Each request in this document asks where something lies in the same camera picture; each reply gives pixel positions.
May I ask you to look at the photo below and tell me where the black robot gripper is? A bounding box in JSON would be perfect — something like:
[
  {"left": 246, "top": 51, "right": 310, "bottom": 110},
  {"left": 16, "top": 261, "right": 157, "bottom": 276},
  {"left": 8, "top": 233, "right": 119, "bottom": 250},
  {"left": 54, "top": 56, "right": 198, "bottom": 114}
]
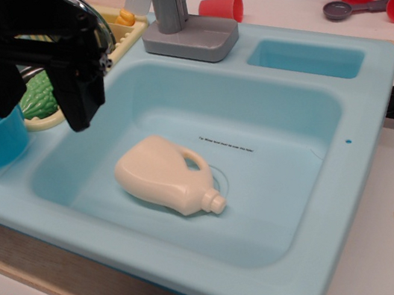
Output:
[{"left": 0, "top": 0, "right": 107, "bottom": 132}]

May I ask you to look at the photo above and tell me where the red cup lying down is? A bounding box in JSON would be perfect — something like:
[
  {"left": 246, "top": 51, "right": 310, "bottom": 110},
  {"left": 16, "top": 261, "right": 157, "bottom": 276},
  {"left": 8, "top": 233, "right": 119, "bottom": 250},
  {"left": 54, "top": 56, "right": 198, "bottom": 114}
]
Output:
[{"left": 198, "top": 0, "right": 244, "bottom": 23}]

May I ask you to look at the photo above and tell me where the light blue toy sink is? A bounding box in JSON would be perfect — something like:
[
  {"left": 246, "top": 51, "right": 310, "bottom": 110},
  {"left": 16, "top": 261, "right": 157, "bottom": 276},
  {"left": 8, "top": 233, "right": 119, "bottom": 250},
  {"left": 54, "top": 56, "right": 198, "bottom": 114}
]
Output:
[{"left": 0, "top": 24, "right": 394, "bottom": 295}]

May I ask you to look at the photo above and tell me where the green toy vegetable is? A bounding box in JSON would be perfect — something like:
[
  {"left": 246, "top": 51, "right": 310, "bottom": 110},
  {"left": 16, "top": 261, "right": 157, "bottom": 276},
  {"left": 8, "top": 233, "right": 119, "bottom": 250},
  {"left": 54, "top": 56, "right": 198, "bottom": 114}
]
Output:
[{"left": 19, "top": 70, "right": 59, "bottom": 120}]

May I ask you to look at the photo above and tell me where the silver pot lid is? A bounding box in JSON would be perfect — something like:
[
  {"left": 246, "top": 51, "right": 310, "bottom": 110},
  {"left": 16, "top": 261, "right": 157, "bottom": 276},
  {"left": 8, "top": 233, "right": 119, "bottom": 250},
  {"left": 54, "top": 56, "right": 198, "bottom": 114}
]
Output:
[{"left": 58, "top": 0, "right": 117, "bottom": 60}]

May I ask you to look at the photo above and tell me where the cream dish rack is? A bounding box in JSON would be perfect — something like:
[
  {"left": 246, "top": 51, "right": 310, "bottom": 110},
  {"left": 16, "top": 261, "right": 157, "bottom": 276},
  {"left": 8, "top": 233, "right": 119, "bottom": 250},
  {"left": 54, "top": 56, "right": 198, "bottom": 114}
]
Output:
[{"left": 19, "top": 8, "right": 148, "bottom": 131}]

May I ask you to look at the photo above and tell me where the yellow toy item in rack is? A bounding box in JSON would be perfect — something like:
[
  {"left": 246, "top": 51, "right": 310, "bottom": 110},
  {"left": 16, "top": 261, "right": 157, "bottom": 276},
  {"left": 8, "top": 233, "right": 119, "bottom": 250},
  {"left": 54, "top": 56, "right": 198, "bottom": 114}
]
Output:
[{"left": 115, "top": 8, "right": 136, "bottom": 27}]

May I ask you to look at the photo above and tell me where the grey toy faucet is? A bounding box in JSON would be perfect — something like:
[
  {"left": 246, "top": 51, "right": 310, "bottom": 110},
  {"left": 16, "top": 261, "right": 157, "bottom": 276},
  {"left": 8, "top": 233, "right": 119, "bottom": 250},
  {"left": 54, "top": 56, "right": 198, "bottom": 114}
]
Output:
[{"left": 143, "top": 0, "right": 239, "bottom": 63}]

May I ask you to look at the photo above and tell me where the cream toy detergent jug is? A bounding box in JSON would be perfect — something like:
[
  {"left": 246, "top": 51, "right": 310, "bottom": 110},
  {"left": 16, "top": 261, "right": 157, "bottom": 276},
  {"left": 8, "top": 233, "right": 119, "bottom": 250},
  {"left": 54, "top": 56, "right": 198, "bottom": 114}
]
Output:
[{"left": 114, "top": 135, "right": 227, "bottom": 216}]

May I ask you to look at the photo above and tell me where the grey measuring spoon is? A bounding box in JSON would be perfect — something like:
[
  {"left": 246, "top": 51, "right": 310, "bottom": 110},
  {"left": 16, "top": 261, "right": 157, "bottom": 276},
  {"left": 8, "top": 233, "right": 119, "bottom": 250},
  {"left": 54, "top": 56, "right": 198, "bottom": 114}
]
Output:
[{"left": 322, "top": 0, "right": 389, "bottom": 21}]

